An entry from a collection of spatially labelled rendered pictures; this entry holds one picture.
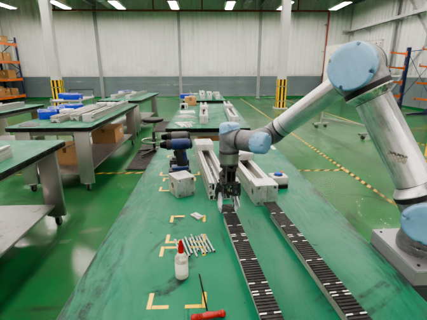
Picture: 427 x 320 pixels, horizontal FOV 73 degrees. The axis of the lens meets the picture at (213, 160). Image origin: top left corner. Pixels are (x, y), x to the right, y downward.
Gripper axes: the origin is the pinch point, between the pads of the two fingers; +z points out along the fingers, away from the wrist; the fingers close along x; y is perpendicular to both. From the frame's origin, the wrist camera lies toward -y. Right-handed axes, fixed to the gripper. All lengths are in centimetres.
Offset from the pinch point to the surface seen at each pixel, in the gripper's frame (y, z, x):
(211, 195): -19.7, 2.7, -3.9
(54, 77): -1064, -38, -445
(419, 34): -911, -175, 866
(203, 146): -73, -8, -2
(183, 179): -21.0, -5.9, -16.6
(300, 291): 44.8, 3.0, 11.5
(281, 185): -24.1, 1.6, 31.6
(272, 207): 2.3, -0.1, 18.2
